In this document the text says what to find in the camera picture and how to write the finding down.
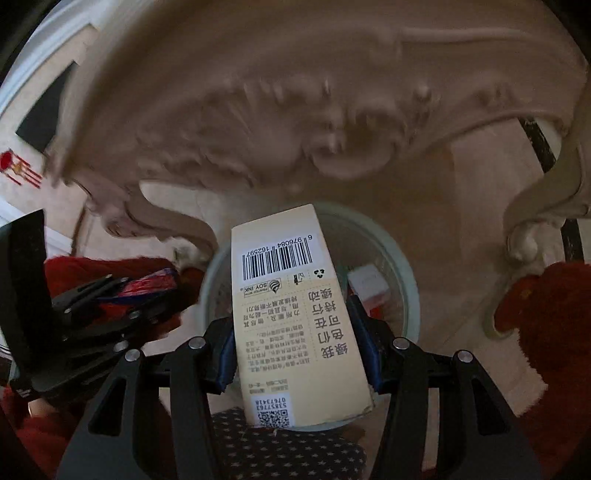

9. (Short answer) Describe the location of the left hand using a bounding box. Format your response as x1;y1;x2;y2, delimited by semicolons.
1;387;58;426

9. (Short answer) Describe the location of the red fluffy right leg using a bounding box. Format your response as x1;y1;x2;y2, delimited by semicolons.
494;262;590;479

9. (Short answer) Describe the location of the red cigarette pack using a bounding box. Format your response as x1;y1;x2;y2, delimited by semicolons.
348;264;391;319

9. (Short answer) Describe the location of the red fluffy left leg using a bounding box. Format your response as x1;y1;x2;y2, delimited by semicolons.
1;251;204;479

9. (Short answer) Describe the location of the beige carton with barcode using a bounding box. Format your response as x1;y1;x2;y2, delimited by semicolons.
230;205;374;429

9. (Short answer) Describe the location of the red white snack packet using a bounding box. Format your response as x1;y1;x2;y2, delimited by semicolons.
98;268;180;315

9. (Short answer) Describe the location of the ornate white coffee table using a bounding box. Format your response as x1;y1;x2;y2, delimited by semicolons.
45;1;590;263

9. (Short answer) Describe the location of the red wall ornament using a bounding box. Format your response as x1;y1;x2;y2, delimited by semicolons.
0;149;42;189

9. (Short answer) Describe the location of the black wall television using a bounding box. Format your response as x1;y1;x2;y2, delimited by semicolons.
16;62;78;153

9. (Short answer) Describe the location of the red fluffy leg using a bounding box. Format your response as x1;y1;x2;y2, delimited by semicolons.
1;251;204;479
494;262;590;479

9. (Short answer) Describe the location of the dark star pattern slipper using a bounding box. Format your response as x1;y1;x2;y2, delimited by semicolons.
212;407;367;480

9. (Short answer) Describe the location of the light blue mesh wastebasket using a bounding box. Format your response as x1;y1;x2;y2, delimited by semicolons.
197;203;420;431

